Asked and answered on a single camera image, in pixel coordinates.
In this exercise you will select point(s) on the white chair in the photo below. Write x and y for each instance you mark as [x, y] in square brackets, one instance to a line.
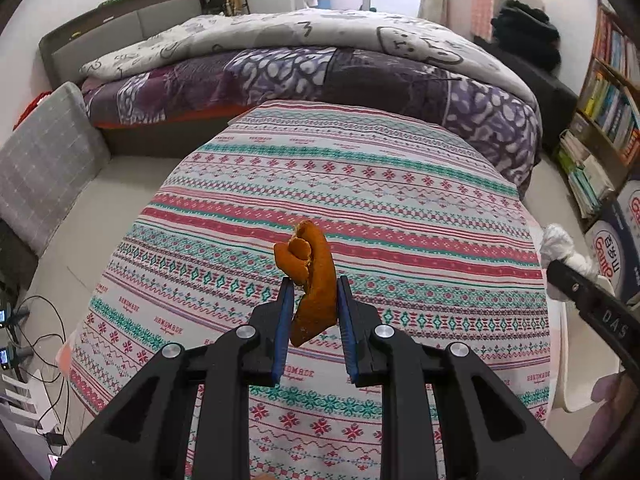
[575, 360]

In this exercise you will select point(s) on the black cabinet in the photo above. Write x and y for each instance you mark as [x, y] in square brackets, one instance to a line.
[550, 95]

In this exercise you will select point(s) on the wooden bookshelf with books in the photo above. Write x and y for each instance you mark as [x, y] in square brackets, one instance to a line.
[612, 85]

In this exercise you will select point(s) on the grey upholstered bed frame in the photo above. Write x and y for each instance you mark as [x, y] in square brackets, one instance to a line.
[125, 20]

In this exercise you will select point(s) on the stack of books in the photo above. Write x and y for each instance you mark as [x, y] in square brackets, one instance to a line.
[582, 175]

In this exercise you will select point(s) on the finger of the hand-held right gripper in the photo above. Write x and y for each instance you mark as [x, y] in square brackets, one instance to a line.
[570, 285]

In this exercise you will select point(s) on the blue white cardboard box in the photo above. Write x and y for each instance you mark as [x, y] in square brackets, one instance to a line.
[620, 240]

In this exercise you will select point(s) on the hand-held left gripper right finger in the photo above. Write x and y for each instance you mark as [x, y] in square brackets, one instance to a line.
[347, 325]

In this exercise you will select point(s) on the grey check cushion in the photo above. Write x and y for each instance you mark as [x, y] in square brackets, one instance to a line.
[45, 160]

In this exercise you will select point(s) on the orange plush toy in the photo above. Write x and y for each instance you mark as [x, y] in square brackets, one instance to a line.
[317, 280]

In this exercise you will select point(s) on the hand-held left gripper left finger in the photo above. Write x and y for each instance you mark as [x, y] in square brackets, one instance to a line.
[285, 320]

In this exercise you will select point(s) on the pink check hanging cloth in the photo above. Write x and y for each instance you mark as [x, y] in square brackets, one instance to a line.
[482, 7]

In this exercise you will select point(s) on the patterned knit-print tablecloth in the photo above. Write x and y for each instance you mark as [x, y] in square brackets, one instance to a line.
[350, 185]

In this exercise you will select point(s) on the white cat-print blanket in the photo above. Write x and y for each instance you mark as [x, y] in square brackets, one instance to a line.
[350, 30]

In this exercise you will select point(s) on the white tissue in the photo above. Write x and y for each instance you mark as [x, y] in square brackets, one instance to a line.
[557, 245]

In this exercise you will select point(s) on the black clothes pile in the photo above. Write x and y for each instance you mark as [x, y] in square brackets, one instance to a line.
[525, 30]

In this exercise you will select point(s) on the red knitted cloth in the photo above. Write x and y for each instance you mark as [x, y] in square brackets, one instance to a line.
[30, 107]

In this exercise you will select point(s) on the purple patterned duvet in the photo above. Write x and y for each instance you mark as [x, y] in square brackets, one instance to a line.
[280, 75]

